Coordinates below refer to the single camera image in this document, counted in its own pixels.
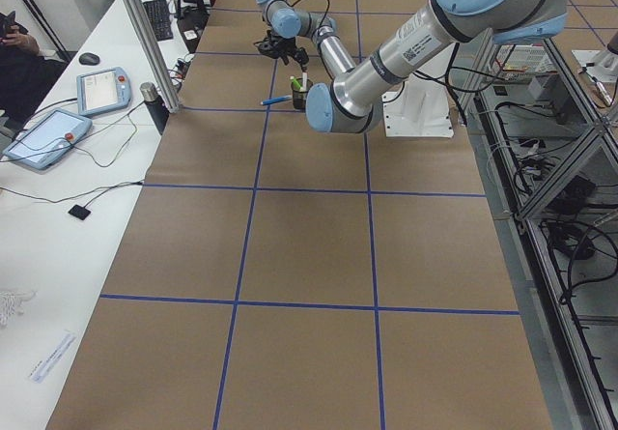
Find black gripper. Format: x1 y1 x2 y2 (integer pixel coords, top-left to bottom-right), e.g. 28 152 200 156
279 39 309 72

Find green marker pen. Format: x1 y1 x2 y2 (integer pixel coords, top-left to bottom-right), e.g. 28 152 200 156
290 76 301 91

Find black mesh pen cup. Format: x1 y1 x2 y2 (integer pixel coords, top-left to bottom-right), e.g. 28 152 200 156
291 80 313 112

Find blue marker pen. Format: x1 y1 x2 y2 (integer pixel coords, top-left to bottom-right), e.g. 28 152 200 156
260 95 293 106

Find dark steel water bottle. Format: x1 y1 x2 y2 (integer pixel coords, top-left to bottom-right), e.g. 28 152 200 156
139 81 169 135

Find black keyboard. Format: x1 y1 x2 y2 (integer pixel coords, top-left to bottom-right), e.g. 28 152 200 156
143 0 173 42

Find teach pendant far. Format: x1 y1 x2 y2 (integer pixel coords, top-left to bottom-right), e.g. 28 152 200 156
76 67 132 117

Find teach pendant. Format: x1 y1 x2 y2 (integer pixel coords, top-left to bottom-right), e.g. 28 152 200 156
3 109 93 171
76 67 132 117

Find brown paper table cover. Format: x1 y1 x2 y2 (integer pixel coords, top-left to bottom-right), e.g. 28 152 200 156
48 0 551 429

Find black computer mouse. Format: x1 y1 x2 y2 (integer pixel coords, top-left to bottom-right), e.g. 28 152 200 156
78 52 100 66

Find small black square pad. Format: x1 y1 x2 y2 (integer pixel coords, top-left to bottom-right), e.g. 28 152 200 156
68 205 91 221

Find teach pendant near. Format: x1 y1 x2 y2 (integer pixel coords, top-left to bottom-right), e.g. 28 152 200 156
3 109 93 171

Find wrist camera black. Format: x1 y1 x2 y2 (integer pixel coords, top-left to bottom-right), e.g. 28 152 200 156
253 30 282 60

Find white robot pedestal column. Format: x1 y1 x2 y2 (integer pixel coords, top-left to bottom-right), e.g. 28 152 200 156
382 73 454 138

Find aluminium frame post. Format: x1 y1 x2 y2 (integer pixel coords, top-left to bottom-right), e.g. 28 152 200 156
123 0 181 113

